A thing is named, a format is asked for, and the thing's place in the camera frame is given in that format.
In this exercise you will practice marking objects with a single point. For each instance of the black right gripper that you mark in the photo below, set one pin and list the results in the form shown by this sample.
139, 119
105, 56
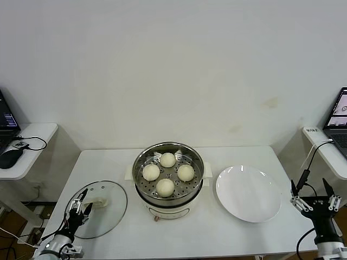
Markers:
321, 214

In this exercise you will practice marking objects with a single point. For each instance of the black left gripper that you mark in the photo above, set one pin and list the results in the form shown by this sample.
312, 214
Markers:
73, 222

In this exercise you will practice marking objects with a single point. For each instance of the round glass lid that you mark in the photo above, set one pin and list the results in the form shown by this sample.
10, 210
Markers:
108, 216

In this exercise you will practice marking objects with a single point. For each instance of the white steamed baozi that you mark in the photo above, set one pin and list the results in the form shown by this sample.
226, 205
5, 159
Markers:
151, 172
165, 187
167, 159
185, 172

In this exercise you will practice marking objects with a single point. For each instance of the perforated steel steamer basket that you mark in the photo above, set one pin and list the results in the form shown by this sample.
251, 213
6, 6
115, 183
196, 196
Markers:
195, 159

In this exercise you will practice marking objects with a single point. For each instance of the white side table with label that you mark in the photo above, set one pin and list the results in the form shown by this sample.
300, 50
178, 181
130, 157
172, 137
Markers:
332, 165

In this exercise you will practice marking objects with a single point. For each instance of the small white paper label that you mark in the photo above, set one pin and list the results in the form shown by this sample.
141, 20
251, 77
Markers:
313, 130

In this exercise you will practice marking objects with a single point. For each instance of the round white plate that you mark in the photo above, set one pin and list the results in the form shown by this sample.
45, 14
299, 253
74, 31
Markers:
249, 195

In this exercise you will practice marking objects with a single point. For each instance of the grey laptop with image windows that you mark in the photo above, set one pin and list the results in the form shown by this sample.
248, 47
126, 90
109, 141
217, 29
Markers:
339, 119

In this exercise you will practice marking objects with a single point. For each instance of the white side table with mouse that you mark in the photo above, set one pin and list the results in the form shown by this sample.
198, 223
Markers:
40, 132

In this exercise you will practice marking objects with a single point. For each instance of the black computer mouse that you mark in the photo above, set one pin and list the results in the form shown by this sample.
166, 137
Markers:
11, 157

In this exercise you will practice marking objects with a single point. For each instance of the small grey QR device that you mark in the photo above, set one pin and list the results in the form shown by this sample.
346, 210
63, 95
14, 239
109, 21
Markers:
19, 145

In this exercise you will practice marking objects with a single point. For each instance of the white electric cooker pot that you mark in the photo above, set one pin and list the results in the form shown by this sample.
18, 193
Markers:
173, 212

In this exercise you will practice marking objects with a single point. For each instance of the black laptop with dark screen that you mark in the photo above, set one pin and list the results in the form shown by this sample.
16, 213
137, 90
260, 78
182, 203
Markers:
6, 119

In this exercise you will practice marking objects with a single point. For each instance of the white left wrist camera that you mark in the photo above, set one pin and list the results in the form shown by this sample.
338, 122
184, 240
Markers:
73, 250

